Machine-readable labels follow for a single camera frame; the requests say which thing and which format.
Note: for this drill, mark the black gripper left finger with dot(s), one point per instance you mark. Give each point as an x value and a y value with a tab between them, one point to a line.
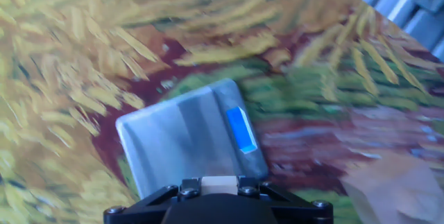
145	208

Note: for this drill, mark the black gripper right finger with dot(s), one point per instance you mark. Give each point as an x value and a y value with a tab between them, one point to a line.
298	213

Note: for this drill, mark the small wooden cube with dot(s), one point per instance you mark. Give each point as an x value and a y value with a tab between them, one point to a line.
219	186

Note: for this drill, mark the silver digital kitchen scale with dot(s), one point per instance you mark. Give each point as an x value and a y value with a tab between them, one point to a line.
173	137

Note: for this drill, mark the large wooden block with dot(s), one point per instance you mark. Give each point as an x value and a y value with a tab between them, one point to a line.
399	196

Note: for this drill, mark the Van Gogh print table mat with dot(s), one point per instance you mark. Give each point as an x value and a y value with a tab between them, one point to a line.
69	78

